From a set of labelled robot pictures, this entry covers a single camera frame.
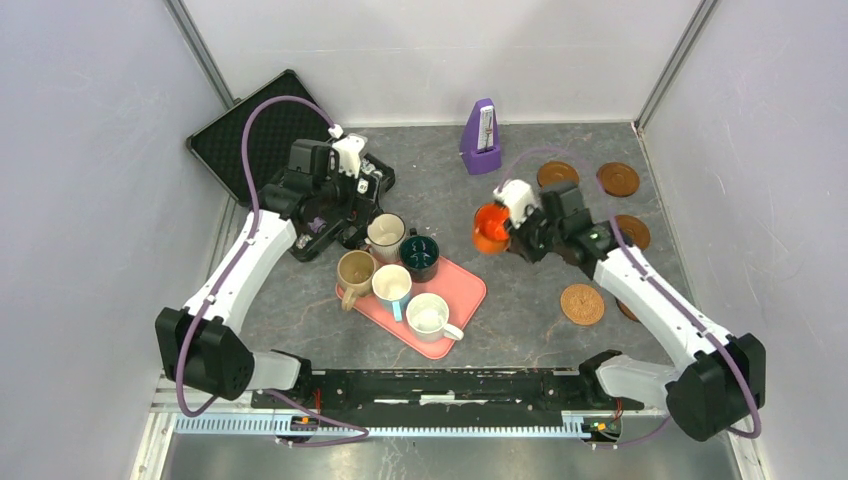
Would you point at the black poker chip case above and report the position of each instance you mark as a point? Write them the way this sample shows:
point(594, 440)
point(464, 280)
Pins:
point(248, 146)

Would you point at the dark green mug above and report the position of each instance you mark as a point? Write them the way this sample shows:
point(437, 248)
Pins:
point(420, 256)

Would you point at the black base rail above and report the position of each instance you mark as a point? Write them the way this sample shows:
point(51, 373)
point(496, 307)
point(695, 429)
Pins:
point(522, 397)

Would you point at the purple metronome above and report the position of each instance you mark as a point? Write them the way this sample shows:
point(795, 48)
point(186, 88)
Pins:
point(480, 147)

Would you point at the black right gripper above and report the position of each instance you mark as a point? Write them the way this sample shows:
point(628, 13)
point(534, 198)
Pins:
point(519, 243)

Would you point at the purple poker chip stack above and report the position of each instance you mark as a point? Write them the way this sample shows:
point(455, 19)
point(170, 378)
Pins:
point(317, 224)

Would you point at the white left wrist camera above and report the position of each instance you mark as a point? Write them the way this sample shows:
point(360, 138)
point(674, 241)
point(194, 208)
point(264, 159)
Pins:
point(348, 150)

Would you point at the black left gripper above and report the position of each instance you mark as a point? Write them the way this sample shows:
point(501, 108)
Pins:
point(364, 206)

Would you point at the orange mug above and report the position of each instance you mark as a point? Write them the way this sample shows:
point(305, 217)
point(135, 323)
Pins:
point(489, 234)

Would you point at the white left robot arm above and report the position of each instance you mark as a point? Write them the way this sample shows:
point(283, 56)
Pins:
point(199, 343)

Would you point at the white ribbed black-rimmed mug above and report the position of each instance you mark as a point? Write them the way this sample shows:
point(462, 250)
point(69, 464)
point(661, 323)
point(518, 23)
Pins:
point(384, 237)

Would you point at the aluminium frame rail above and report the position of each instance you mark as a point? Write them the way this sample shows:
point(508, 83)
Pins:
point(257, 413)

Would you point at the woven rattan coaster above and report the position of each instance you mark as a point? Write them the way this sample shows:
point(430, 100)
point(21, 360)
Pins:
point(582, 304)

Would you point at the brown wooden coaster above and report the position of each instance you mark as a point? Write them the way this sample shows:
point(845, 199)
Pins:
point(635, 229)
point(626, 311)
point(553, 172)
point(618, 179)

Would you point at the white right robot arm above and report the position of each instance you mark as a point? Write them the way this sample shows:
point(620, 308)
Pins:
point(716, 381)

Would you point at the white mug blue handle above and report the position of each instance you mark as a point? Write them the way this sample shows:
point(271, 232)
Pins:
point(392, 285)

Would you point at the beige mug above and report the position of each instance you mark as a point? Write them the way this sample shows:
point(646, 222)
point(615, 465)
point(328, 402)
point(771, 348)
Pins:
point(355, 271)

